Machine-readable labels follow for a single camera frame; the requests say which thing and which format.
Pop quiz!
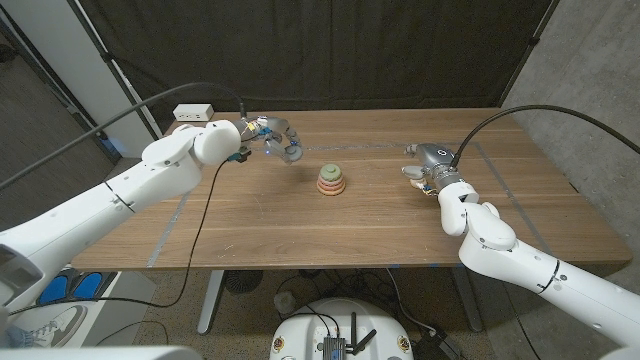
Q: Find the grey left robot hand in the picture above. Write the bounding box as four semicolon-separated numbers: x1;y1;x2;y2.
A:
235;115;305;166

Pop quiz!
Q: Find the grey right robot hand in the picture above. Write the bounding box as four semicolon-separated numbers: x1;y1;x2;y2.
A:
401;142;465;192

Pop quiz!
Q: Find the green toy ring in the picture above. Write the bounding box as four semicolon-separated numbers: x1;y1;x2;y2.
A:
319;163;344;183

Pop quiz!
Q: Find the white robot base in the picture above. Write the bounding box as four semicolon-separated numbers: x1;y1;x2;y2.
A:
268;298;415;360

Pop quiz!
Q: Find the white power outlet box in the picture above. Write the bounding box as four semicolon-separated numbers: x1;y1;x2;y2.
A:
172;103;215;123

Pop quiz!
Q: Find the black backdrop cloth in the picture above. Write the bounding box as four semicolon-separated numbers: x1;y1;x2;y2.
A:
77;0;557;135

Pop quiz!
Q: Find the black backdrop stand pole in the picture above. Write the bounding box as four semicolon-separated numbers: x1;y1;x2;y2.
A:
497;0;561;109
67;0;162;145

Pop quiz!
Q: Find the grey table leg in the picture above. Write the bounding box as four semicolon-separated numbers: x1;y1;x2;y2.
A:
449;267;485;334

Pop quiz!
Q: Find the black round floor fan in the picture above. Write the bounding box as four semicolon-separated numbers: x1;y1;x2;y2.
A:
223;269;264;295

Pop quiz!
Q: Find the grey round floor object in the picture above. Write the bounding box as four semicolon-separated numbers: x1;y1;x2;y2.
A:
273;291;297;315

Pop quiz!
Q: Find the white table leg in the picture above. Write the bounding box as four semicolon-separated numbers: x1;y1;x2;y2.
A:
196;269;226;336

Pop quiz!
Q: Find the black floor power strip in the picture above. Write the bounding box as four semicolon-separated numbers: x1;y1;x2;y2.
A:
409;327;462;360

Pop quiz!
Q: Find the grey router with antennas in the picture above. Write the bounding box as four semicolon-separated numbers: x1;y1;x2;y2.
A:
322;312;378;360

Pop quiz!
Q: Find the blue and grey shoe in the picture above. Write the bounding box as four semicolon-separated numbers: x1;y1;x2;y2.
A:
37;268;119;306

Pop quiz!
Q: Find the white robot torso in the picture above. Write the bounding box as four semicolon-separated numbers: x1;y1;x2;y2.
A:
0;345;204;360

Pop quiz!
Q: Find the person's blue jeans leg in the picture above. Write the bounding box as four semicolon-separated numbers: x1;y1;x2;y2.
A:
4;325;44;349

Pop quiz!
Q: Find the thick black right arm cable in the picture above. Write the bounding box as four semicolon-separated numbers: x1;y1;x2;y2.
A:
449;104;640;169

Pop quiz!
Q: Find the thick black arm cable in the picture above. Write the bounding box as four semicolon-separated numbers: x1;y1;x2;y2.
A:
0;81;248;192
449;104;640;169

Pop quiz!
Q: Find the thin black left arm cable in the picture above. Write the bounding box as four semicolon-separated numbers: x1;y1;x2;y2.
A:
7;159;231;317

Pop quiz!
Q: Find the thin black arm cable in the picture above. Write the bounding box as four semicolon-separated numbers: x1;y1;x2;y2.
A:
7;159;231;317
502;282;544;360

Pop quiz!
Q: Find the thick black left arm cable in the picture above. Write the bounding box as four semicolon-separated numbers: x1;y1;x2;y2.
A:
0;81;248;192

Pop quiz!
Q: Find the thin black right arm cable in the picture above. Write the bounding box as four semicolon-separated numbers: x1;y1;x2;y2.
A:
502;282;544;360

